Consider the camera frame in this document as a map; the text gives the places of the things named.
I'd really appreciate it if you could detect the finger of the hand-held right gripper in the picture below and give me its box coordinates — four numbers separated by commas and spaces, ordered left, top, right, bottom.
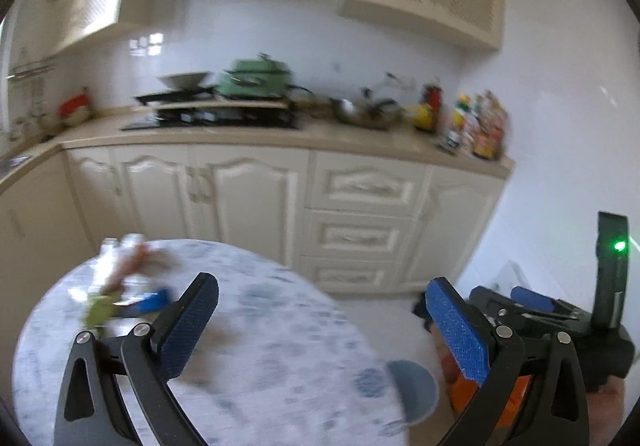
470, 286, 558, 339
511, 286, 593, 324

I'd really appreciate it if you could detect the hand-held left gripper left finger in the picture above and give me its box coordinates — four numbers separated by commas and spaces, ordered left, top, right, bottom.
52, 272, 219, 446

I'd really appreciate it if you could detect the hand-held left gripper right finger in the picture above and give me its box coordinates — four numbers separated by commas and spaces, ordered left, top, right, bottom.
425, 277, 591, 446

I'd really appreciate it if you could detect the orange plastic bag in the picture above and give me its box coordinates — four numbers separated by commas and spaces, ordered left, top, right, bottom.
435, 326, 531, 432

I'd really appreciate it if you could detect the clear plastic bag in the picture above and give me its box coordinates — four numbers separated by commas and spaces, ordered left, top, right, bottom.
100, 233, 173, 294

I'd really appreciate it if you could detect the blue wrapper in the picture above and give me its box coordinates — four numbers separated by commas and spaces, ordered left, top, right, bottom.
117, 289, 173, 319

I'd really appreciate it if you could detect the grey round stool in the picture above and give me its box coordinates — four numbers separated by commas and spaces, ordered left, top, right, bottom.
387, 360, 441, 427

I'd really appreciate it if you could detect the green wrapper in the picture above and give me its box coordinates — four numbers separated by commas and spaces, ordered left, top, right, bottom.
82, 293, 123, 329

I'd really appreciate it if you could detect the cream carved drawer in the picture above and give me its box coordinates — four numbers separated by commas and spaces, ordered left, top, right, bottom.
297, 256, 401, 294
302, 211, 416, 259
310, 161, 426, 217

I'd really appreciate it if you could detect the amber oil bottle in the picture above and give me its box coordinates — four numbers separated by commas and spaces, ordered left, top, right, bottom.
475, 91, 511, 159

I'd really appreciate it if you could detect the slim condiment bottle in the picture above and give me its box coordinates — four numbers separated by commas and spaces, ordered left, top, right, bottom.
470, 94, 488, 152

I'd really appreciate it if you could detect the green cap condiment bottle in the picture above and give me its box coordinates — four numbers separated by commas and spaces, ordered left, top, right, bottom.
447, 94, 473, 149

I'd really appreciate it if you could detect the black glass hob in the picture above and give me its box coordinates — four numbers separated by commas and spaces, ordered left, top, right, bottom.
120, 109, 301, 132

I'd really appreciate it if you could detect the dark sauce bottle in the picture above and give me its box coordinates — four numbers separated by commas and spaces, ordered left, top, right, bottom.
422, 81, 443, 129

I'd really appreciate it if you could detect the wooden board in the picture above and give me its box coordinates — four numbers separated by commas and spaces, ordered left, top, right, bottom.
157, 99, 288, 110

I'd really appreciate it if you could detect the steel mixing bowl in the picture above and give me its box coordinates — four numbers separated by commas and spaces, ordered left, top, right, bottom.
330, 96, 401, 129

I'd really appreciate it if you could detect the black portable stove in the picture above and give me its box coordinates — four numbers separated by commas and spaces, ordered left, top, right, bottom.
135, 85, 221, 104

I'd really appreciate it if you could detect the steel wok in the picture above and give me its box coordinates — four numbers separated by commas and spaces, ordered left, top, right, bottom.
157, 71, 213, 92

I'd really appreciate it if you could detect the red container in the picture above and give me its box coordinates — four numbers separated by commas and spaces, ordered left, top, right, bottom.
60, 89, 93, 119

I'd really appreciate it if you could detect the green electric pot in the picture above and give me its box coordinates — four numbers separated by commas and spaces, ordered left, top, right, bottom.
217, 54, 296, 100

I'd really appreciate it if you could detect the small lattice door cabinet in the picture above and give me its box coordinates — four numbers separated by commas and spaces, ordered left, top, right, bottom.
47, 0, 156, 54

